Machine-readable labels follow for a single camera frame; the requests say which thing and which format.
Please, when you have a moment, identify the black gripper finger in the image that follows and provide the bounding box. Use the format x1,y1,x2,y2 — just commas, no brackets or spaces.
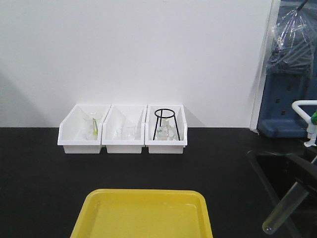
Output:
288,154,317,196

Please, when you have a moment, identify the clear glass test tube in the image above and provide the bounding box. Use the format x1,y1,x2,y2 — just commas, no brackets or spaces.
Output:
262,182,309,235

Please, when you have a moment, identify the yellow plastic tray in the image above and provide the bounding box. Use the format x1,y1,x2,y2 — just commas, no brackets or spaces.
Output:
71,189,213,238

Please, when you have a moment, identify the white lab faucet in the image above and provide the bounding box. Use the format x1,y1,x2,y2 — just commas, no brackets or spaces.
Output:
292,100,317,147

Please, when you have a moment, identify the clear plastic bag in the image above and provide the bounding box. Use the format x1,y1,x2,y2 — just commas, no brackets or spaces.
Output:
266,0,317,77

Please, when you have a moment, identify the clear glass flask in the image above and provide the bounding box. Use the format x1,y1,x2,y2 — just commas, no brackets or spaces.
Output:
155,120,177,141

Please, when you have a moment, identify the right white storage bin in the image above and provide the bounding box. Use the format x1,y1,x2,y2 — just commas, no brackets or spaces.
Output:
145,105,188,154

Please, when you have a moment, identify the white storage bin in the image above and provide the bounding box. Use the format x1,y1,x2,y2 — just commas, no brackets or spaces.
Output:
145,105,188,154
102,104,147,154
57,104,111,154

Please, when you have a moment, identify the middle white storage bin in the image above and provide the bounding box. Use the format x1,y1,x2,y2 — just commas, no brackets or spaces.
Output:
102,104,147,154

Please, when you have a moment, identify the small clear glass beaker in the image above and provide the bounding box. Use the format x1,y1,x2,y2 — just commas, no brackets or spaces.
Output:
115,127,123,140

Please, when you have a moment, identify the glass beaker with green stick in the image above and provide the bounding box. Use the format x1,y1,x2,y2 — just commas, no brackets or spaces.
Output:
83,112,102,140

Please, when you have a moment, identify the left white storage bin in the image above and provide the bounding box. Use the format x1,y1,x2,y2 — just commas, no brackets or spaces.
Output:
57,104,111,154

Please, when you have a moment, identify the black wire tripod stand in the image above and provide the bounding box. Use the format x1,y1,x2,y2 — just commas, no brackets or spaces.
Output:
153,108,180,141

